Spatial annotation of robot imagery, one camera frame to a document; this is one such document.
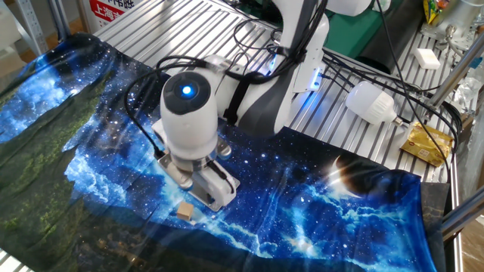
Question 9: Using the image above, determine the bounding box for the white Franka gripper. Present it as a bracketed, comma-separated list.
[150, 119, 241, 207]

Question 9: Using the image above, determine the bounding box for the small wooden cube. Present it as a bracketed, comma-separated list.
[176, 201, 195, 221]

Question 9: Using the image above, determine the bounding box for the galaxy print cloth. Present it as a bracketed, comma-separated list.
[0, 32, 451, 272]

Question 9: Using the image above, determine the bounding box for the white LED bulb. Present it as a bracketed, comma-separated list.
[345, 80, 405, 126]

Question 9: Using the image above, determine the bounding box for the green mat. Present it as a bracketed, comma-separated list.
[323, 0, 402, 60]

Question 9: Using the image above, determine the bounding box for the red and white sign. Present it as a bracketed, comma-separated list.
[88, 0, 143, 29]

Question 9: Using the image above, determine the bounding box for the gold snack packet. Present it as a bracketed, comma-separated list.
[399, 121, 454, 168]

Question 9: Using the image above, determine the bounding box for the black rolled mat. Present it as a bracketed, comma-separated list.
[357, 0, 424, 75]

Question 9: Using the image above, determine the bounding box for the grey metal shelf upright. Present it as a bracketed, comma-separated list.
[14, 0, 50, 56]

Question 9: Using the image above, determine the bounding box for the small white block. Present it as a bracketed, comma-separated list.
[413, 48, 442, 70]

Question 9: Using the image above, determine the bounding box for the black camera cable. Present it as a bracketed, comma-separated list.
[123, 55, 213, 159]

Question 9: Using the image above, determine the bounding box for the aluminium frame post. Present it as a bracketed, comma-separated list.
[429, 32, 484, 110]
[440, 196, 484, 243]

